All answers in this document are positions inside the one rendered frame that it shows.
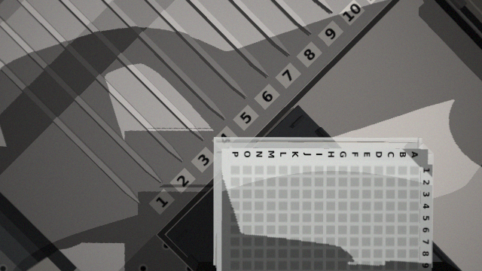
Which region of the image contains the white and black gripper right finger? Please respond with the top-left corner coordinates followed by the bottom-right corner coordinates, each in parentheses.
top-left (432, 262), bottom-right (459, 271)

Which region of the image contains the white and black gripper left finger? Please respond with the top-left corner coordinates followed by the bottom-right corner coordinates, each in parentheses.
top-left (196, 262), bottom-right (216, 271)

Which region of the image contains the grey flat base plate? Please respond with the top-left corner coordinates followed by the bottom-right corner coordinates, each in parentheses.
top-left (119, 235), bottom-right (192, 271)

